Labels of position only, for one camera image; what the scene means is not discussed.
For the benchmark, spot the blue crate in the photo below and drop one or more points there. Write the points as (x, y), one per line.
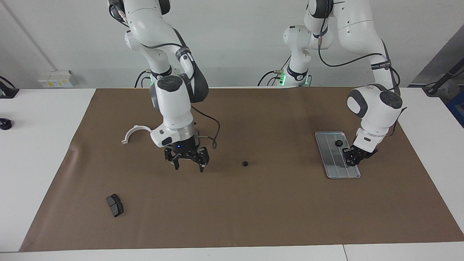
(457, 107)

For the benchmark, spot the black round knob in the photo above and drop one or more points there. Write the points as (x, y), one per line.
(5, 124)

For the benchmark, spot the brown paper table mat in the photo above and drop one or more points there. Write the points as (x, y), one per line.
(232, 210)

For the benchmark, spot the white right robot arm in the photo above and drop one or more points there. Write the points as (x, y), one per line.
(174, 105)

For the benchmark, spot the black tripod stand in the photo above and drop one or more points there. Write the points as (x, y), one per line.
(444, 78)

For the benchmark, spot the stacked dark grey brake pads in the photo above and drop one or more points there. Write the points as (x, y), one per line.
(115, 205)

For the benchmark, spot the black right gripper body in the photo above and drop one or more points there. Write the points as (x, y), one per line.
(181, 146)

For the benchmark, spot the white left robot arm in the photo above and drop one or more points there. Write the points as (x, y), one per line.
(377, 108)

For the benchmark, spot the white wall conduit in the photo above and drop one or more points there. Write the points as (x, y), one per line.
(36, 42)

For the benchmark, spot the silver ribbed metal tray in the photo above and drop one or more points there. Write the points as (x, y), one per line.
(331, 159)

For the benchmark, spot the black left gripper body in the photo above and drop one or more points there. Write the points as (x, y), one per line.
(368, 151)

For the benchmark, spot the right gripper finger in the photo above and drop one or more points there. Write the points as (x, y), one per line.
(201, 157)
(172, 157)

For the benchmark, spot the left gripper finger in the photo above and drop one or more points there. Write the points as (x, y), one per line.
(359, 159)
(348, 152)

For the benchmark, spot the white wall socket box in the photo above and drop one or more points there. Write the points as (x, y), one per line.
(54, 79)

